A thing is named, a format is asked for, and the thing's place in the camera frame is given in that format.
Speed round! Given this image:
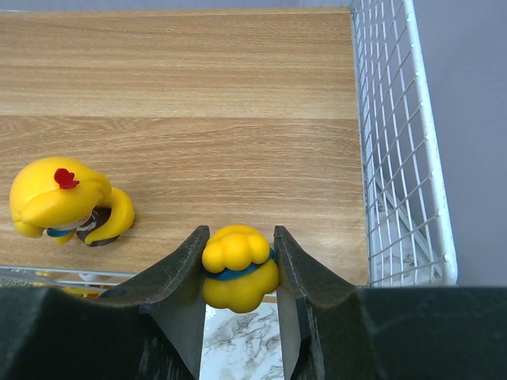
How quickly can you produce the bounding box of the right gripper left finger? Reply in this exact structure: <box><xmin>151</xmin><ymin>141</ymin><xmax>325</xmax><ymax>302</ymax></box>
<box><xmin>1</xmin><ymin>226</ymin><xmax>210</xmax><ymax>379</ymax></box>

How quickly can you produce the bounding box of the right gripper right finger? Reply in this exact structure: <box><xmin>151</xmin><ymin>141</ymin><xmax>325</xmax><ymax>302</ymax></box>
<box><xmin>274</xmin><ymin>226</ymin><xmax>506</xmax><ymax>379</ymax></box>

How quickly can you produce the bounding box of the yellow hair blue figure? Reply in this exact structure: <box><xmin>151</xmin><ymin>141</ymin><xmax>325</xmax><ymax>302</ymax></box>
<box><xmin>202</xmin><ymin>225</ymin><xmax>280</xmax><ymax>314</ymax></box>

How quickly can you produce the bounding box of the yellow hair girl figure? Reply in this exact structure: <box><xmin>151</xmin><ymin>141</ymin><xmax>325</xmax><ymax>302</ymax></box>
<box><xmin>10</xmin><ymin>156</ymin><xmax>135</xmax><ymax>247</ymax></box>

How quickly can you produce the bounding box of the yellow plastic basket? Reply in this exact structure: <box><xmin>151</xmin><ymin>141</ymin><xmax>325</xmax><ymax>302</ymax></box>
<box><xmin>0</xmin><ymin>267</ymin><xmax>132</xmax><ymax>300</ymax></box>

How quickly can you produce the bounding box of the white wire wooden shelf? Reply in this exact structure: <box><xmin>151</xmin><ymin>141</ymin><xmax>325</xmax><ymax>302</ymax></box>
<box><xmin>1</xmin><ymin>1</ymin><xmax>458</xmax><ymax>287</ymax></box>

